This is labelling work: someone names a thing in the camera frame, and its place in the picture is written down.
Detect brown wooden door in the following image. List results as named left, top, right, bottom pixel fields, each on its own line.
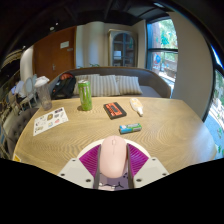
left=33, top=26, right=77, bottom=81

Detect green drink can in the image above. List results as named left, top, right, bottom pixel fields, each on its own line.
left=77, top=79, right=94, bottom=112

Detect glass door cabinet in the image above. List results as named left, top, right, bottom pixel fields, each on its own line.
left=107, top=29, right=138, bottom=68

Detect white sticker sheet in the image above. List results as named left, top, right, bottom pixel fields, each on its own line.
left=32, top=106, right=70, bottom=137

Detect white squeeze tube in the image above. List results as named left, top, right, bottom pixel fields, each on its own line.
left=129, top=97, right=144, bottom=117

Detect black box with red print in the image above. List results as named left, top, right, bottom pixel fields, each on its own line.
left=102, top=101, right=128, bottom=121

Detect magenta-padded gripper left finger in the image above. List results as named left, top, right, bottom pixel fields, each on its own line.
left=57, top=143, right=103, bottom=190

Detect striped cushion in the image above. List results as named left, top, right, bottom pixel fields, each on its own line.
left=73, top=73, right=101, bottom=97
left=114, top=75, right=144, bottom=96
left=89, top=74, right=122, bottom=98

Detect black framed window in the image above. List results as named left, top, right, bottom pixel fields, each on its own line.
left=145, top=18, right=179, bottom=89
left=203, top=43, right=224, bottom=159

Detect small green blue pack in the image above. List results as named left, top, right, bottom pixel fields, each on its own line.
left=118, top=122, right=143, bottom=135

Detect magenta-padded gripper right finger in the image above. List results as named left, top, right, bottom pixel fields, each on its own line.
left=125, top=143, right=170, bottom=190

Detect brown curved sofa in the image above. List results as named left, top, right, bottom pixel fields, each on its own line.
left=49, top=66, right=173, bottom=100

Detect white round-back chairs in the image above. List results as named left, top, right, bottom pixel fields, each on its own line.
left=18, top=73, right=39, bottom=108

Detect black backpack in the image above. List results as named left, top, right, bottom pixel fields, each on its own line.
left=51, top=72, right=78, bottom=100

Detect clear shaker bottle white lid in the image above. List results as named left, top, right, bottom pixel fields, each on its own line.
left=34, top=75, right=53, bottom=112

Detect pink computer mouse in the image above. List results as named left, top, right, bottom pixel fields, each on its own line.
left=99, top=134, right=129, bottom=179

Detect white door sign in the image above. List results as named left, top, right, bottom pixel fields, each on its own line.
left=59, top=40, right=70, bottom=50

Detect grey tufted chair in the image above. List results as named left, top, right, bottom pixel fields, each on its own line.
left=3, top=106, right=41, bottom=158

